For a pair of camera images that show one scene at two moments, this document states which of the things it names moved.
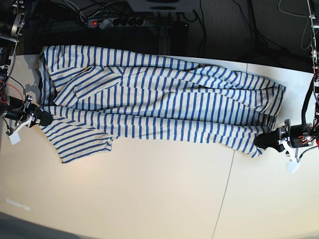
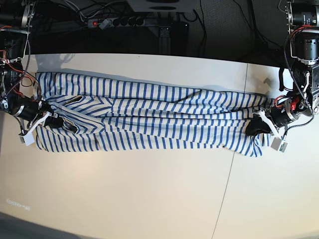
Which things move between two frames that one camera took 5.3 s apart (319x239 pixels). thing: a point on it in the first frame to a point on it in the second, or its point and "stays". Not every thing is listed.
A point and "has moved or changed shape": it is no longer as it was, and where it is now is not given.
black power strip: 105,23 stays
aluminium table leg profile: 164,40 stays
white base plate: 144,6 stays
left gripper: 295,136 to 287,108
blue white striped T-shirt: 95,96 has moved or changed shape
